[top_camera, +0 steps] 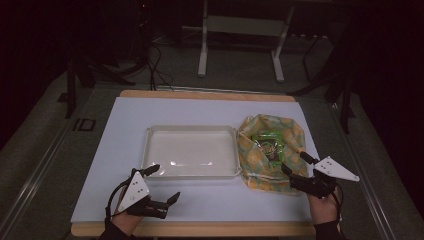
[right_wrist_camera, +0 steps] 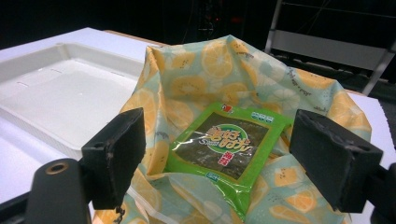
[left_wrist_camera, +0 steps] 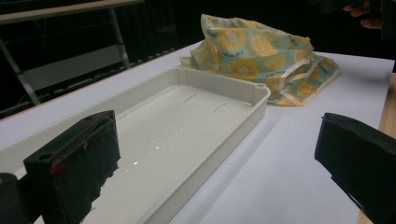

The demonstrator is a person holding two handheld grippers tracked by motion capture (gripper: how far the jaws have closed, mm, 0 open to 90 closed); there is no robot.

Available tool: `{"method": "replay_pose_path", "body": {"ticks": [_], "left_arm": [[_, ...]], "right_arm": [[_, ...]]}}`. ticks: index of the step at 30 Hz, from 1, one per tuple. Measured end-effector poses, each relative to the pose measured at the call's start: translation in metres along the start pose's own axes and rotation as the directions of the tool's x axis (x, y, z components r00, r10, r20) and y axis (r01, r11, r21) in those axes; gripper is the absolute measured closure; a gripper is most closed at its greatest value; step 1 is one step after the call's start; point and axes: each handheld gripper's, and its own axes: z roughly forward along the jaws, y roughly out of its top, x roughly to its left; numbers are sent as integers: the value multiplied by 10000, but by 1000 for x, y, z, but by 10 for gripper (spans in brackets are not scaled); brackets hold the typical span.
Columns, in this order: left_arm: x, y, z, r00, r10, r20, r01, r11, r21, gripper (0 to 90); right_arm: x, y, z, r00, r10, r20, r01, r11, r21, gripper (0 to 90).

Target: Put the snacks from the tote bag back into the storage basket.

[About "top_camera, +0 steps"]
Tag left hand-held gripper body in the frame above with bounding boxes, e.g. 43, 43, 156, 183
116, 167, 171, 220

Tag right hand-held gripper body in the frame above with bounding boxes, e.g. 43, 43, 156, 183
289, 155, 361, 200

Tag yellow patterned cloth bag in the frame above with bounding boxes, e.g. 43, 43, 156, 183
236, 113, 310, 195

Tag green snack packet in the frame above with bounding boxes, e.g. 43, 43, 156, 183
251, 131, 288, 167

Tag white plastic tray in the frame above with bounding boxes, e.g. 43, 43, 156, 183
141, 124, 243, 181

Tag person's left hand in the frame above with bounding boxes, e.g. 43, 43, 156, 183
111, 186, 145, 236

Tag person's right hand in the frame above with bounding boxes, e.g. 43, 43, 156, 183
306, 185, 344, 225

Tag wooden table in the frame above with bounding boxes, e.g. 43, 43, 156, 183
70, 89, 318, 238

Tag black stand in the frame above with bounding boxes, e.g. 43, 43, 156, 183
64, 58, 137, 120
287, 19, 357, 135

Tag white table sheet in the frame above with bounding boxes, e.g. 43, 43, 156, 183
70, 96, 322, 224

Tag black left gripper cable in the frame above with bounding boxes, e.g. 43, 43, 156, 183
104, 168, 138, 232

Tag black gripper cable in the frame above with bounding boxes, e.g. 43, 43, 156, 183
331, 186, 344, 223
104, 168, 138, 232

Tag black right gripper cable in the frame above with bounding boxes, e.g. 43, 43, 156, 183
331, 186, 344, 223

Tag black floor cables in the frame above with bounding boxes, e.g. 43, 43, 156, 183
145, 41, 175, 92

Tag white metal stand frame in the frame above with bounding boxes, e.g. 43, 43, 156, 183
197, 0, 296, 84

